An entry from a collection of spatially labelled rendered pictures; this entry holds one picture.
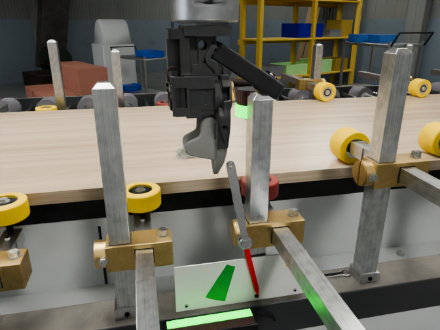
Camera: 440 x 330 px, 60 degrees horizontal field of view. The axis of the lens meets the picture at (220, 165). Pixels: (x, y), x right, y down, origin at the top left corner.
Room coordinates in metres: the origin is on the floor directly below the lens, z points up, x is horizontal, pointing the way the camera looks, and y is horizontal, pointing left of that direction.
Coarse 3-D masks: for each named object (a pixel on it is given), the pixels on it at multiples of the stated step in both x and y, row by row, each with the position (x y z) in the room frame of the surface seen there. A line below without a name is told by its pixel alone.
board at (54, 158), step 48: (432, 96) 1.75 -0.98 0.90; (0, 144) 1.01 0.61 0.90; (48, 144) 1.01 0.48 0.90; (96, 144) 1.01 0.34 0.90; (144, 144) 1.01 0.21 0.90; (240, 144) 1.01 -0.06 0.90; (288, 144) 1.01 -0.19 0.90; (0, 192) 0.69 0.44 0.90; (48, 192) 0.69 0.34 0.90; (96, 192) 0.71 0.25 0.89
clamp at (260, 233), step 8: (272, 216) 0.65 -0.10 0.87; (280, 216) 0.65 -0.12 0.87; (288, 216) 0.65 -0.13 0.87; (232, 224) 0.63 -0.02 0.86; (248, 224) 0.62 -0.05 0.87; (256, 224) 0.62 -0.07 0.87; (264, 224) 0.62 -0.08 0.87; (272, 224) 0.62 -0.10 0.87; (280, 224) 0.62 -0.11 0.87; (288, 224) 0.63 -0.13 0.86; (296, 224) 0.63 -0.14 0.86; (232, 232) 0.63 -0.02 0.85; (248, 232) 0.61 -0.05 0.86; (256, 232) 0.61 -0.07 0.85; (264, 232) 0.62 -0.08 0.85; (296, 232) 0.63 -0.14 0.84; (232, 240) 0.63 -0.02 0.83; (256, 240) 0.61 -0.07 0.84; (264, 240) 0.62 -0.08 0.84
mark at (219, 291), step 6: (228, 270) 0.60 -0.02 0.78; (222, 276) 0.60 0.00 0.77; (228, 276) 0.60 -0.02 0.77; (216, 282) 0.60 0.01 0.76; (222, 282) 0.60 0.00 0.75; (228, 282) 0.60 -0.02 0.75; (216, 288) 0.60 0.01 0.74; (222, 288) 0.60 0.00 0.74; (228, 288) 0.60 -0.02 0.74; (210, 294) 0.59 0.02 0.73; (216, 294) 0.60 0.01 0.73; (222, 294) 0.60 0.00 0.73; (216, 300) 0.60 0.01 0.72; (222, 300) 0.60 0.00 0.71
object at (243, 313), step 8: (232, 312) 0.58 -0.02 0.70; (240, 312) 0.58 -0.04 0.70; (248, 312) 0.58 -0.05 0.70; (176, 320) 0.56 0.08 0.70; (184, 320) 0.56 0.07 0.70; (192, 320) 0.56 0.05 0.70; (200, 320) 0.56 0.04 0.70; (208, 320) 0.56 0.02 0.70; (216, 320) 0.56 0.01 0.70; (168, 328) 0.54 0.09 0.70
